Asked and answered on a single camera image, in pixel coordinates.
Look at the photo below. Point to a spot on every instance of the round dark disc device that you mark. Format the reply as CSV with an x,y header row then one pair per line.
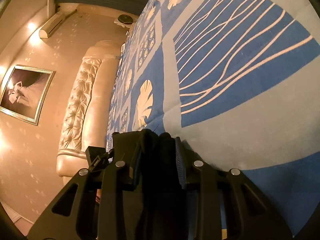
x,y
124,19

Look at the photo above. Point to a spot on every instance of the cream tufted headboard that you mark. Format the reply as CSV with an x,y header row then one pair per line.
x,y
97,105

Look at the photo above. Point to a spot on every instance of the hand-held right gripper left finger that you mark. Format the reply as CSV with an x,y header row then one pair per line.
x,y
136,167

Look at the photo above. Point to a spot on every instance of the framed wall picture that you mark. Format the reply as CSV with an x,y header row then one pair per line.
x,y
25,93

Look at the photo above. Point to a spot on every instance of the white air conditioner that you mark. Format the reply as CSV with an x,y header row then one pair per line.
x,y
53,25

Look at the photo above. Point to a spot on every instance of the blue printed bedspread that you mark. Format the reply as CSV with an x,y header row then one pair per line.
x,y
225,130

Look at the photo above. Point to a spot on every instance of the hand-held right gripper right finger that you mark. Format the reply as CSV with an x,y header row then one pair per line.
x,y
180,165

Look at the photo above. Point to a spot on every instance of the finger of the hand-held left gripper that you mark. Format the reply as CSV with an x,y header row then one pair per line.
x,y
93,158

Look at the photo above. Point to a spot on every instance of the dark pants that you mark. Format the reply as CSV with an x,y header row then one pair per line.
x,y
157,180

